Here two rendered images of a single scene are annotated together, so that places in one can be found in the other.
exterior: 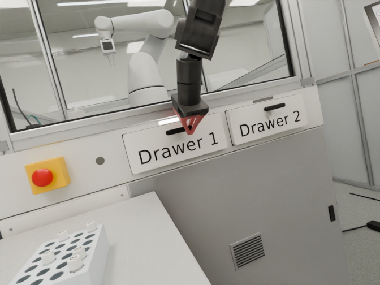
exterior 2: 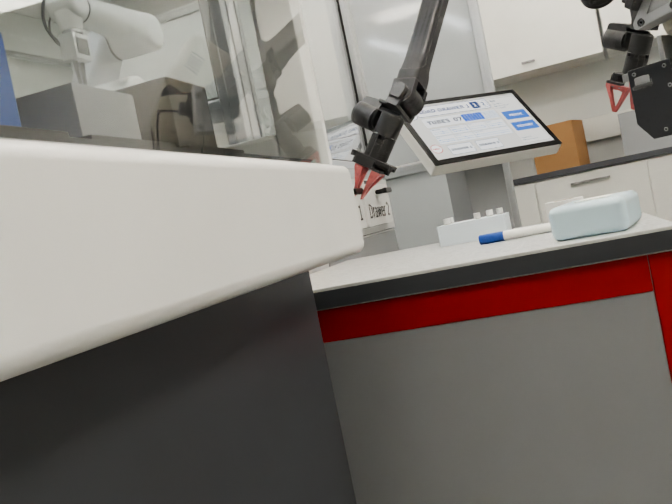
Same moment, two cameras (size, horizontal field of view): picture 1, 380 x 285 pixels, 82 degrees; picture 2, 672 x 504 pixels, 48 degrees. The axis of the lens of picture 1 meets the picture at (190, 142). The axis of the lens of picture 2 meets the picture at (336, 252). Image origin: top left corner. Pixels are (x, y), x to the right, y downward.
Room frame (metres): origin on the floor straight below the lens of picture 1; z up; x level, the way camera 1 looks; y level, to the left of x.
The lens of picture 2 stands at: (-0.29, 1.49, 0.84)
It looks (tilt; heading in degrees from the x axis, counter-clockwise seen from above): 2 degrees down; 303
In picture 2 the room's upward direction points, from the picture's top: 12 degrees counter-clockwise
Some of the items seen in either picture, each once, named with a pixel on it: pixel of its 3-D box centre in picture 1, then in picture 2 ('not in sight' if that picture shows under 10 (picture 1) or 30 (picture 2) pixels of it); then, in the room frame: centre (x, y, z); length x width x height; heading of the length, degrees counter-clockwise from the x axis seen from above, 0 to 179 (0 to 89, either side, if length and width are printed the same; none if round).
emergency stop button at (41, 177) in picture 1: (43, 177); not in sight; (0.48, 0.33, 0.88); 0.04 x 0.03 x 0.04; 106
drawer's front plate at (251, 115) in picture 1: (268, 118); (375, 204); (0.71, -0.27, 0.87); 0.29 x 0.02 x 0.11; 106
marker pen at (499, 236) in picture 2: not in sight; (522, 232); (0.11, 0.34, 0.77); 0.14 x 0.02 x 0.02; 11
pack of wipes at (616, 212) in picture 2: not in sight; (596, 214); (-0.04, 0.47, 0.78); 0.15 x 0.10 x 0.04; 95
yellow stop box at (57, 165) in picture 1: (48, 175); not in sight; (0.51, 0.34, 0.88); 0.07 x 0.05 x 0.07; 106
